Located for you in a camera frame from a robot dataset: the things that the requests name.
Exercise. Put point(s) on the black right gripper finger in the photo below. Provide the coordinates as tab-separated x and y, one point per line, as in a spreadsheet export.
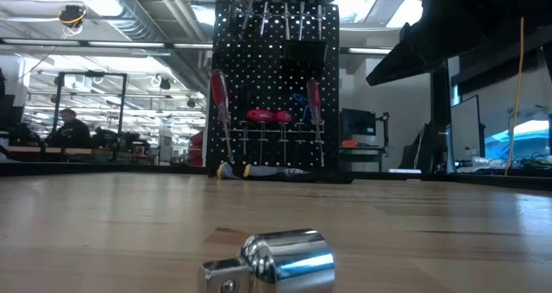
394	62
409	71

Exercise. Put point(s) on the black monitor desk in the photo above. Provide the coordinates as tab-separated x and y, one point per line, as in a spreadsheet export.
360	150

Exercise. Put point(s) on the person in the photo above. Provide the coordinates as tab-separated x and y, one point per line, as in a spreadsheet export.
71	131

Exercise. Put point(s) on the black metal pegboard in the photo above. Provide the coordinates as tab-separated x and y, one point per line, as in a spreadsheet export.
267	82

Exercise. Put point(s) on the black aluminium table frame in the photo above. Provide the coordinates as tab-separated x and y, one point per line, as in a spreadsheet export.
129	169

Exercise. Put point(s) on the short ceiling light bar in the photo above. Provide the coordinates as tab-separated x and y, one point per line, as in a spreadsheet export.
366	51

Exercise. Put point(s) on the grey black work glove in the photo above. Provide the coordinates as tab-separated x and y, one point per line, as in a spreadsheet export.
224	171

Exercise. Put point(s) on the black frame robot station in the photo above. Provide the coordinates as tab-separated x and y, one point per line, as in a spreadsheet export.
90	74

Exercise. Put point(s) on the silver ceiling duct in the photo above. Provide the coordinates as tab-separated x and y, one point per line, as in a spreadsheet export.
129	8

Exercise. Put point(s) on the blue cover sheet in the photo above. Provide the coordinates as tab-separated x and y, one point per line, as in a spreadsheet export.
530	138

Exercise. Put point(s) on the cluttered background workbench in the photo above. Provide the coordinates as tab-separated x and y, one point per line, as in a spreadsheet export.
121	144

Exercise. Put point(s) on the long ceiling light bar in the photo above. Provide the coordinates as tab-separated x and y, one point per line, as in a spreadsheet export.
125	45

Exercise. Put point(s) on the black pegboard bin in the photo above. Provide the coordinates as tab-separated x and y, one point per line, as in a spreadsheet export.
305	51

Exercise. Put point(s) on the black computer monitor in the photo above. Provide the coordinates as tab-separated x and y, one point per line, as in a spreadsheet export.
358	122

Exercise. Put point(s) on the black tower column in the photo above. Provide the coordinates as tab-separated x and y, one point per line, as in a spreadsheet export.
440	112

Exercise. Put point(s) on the yellow grey tool at rack base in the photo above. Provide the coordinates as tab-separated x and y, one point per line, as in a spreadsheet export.
267	171

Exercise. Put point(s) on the small orange object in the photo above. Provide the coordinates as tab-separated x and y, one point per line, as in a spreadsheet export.
349	144

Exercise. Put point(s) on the chrome socket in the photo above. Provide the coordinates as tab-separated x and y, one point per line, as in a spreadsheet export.
284	258

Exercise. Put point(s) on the white upright panel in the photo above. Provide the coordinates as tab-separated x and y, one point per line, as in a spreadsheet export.
466	133

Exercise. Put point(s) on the red rounded object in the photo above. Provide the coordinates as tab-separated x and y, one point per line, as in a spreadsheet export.
196	151

